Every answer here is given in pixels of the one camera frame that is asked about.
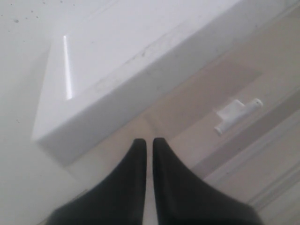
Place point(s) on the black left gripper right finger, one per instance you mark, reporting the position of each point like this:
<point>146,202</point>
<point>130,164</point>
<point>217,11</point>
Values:
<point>184,199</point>

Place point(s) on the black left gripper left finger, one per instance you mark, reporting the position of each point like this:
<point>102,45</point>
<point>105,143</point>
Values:
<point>117,200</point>

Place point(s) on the white plastic drawer cabinet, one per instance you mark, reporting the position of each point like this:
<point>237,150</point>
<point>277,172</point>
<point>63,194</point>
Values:
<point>103,76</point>

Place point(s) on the clear top left drawer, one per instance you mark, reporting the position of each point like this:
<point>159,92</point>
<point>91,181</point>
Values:
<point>209,110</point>

